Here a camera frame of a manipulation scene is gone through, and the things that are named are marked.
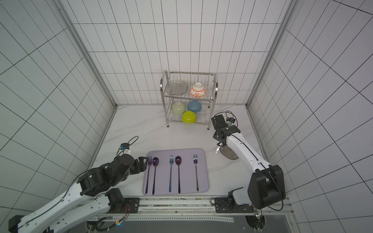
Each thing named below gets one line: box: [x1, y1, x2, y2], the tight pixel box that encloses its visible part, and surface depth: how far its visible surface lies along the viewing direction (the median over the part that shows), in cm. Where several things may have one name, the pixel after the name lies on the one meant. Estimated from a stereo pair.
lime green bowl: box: [181, 110, 197, 125], surface depth 103 cm
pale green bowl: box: [171, 101, 186, 116], surface depth 109 cm
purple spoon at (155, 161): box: [152, 157, 160, 195], surface depth 88 cm
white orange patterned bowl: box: [189, 82, 207, 98], surface depth 87 cm
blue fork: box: [169, 154, 174, 193], surface depth 89 cm
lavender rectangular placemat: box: [142, 148, 210, 196], surface depth 85 cm
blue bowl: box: [187, 100, 203, 113], surface depth 112 cm
